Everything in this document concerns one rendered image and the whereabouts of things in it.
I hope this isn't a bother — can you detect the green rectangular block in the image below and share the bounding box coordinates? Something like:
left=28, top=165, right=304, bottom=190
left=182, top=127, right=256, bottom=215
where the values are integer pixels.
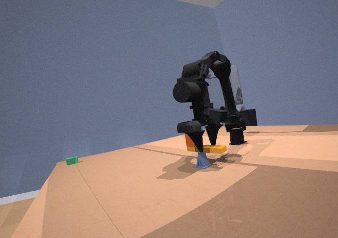
left=66, top=156, right=78, bottom=165

